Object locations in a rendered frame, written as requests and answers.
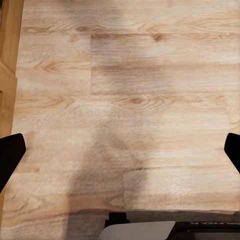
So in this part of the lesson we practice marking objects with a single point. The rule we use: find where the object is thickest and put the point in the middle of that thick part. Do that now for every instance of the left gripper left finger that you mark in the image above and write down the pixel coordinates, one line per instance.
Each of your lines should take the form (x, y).
(12, 149)

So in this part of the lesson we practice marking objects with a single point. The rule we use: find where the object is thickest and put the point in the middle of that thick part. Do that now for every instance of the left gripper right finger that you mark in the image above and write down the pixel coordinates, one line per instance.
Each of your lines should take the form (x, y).
(232, 149)

